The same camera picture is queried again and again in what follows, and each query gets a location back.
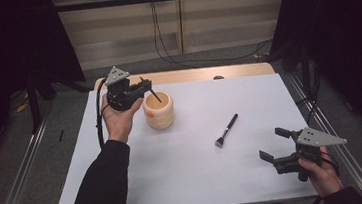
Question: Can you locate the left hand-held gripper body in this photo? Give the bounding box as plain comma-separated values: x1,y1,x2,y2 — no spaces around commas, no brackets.
102,63,144,113

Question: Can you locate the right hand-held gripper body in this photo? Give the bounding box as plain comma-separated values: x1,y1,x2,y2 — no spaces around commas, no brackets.
270,123,352,185

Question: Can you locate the cream ribbed brush pot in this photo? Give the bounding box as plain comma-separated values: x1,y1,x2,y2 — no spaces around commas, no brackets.
140,89,176,132

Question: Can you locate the black makeup brush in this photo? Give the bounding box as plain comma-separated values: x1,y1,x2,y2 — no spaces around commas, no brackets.
212,113,242,149

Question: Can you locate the person's left hand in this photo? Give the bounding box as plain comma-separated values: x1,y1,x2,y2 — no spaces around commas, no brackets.
99,89,149,147

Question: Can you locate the person's right hand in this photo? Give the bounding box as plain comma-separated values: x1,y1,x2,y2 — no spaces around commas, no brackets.
296,144,345,202

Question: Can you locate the light wooden table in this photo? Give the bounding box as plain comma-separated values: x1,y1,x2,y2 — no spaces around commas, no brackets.
92,60,277,92

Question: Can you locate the white table mat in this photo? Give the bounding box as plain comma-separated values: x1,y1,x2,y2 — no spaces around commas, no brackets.
42,67,343,204

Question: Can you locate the black curtain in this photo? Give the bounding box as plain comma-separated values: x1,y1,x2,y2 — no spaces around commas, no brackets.
264,0,362,167
0,0,96,176

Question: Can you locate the right hand-held gripper cable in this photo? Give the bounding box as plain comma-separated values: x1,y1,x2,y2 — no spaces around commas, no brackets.
320,150,342,179

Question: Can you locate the hand-held gripper cable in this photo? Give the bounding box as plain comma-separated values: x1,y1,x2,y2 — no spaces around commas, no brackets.
91,76,114,151
320,150,342,179

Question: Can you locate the left hand-held gripper cable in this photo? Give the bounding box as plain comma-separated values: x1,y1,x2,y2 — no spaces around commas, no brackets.
91,76,114,151

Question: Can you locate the black wall cable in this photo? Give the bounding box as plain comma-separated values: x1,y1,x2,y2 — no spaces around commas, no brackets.
152,0,276,69
149,0,198,73

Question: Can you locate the aluminium floor rail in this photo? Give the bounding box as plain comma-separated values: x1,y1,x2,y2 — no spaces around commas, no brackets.
0,103,64,204
287,66,362,204

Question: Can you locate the black stand post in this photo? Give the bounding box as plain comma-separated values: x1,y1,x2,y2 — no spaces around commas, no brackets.
24,73,44,135

